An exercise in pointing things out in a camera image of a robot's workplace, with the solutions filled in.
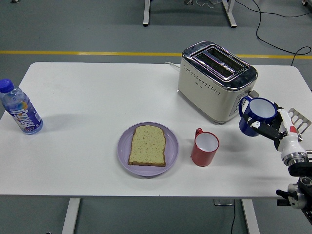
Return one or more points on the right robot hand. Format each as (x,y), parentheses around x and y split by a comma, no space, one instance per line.
(290,141)

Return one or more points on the blue enamel cup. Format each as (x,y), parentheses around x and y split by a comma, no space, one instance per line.
(260,108)

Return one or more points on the black desk control panel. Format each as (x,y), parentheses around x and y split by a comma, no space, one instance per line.
(281,202)

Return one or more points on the red enamel cup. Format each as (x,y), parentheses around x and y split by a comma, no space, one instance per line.
(202,158)

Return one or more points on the white background desk leg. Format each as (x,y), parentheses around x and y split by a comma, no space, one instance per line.
(146,12)
(230,13)

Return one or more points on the bread slice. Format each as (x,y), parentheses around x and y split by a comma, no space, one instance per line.
(147,146)

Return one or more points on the metal toast rack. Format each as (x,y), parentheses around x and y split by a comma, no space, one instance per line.
(295,112)

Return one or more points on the white table leg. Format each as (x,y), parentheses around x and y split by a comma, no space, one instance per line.
(251,217)
(70,217)

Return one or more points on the cream and chrome toaster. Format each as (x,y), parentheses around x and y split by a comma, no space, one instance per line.
(207,97)

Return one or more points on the purple plate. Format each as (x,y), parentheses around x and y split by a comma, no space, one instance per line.
(171,151)

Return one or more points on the plastic drink bottle blue cap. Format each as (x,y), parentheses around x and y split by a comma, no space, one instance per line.
(23,114)

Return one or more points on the grey bracket under table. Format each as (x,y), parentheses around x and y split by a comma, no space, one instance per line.
(223,202)

